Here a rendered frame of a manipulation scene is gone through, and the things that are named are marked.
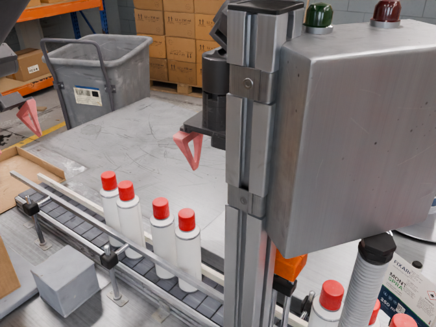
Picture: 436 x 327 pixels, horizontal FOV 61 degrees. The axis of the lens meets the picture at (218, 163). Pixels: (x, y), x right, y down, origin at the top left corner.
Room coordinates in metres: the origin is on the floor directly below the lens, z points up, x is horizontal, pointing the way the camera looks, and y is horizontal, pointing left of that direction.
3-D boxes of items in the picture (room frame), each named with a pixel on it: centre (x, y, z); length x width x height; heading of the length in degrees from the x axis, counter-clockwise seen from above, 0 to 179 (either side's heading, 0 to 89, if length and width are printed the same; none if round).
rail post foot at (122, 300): (0.57, 0.23, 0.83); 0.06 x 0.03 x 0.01; 52
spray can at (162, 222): (0.60, 0.12, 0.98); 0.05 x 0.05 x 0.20
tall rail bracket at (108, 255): (0.58, 0.22, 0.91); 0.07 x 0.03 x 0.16; 144
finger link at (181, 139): (0.53, 0.03, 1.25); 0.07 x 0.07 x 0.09; 61
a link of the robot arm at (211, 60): (0.52, -0.01, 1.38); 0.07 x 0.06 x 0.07; 151
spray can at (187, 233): (0.56, 0.06, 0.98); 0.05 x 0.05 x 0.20
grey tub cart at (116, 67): (2.99, 0.94, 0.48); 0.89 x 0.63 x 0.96; 170
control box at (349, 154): (0.32, -0.13, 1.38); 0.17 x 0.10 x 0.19; 109
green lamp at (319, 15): (0.33, -0.09, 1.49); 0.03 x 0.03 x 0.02
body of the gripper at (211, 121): (0.52, 0.00, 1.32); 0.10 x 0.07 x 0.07; 61
